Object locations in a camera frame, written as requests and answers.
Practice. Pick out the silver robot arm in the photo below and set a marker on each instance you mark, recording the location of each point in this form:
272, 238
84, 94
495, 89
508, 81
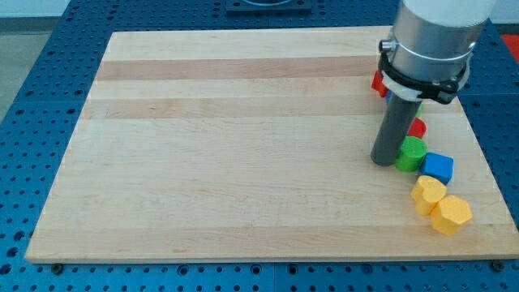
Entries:
431, 40

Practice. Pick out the yellow hexagon block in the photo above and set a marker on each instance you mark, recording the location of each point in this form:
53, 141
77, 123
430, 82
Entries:
451, 215

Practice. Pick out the green cylinder block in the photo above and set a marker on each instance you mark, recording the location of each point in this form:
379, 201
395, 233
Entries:
412, 152

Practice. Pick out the blue cube block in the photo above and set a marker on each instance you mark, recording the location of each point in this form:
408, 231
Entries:
437, 166

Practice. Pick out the small green block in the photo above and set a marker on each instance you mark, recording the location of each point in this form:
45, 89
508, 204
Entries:
419, 112

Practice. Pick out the yellow heart block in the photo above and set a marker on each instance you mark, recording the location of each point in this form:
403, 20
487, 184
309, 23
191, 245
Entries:
426, 193

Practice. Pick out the wooden board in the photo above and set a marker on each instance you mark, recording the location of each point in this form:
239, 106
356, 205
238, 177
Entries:
253, 146

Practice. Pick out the red block behind arm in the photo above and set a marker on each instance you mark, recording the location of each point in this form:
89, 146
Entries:
378, 85

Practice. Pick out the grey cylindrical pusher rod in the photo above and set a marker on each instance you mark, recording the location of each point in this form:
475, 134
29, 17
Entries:
394, 128

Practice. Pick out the small blue block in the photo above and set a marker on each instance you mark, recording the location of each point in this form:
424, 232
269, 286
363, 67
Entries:
388, 97

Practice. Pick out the red cylinder block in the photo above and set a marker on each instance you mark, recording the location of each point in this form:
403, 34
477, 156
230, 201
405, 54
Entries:
418, 128

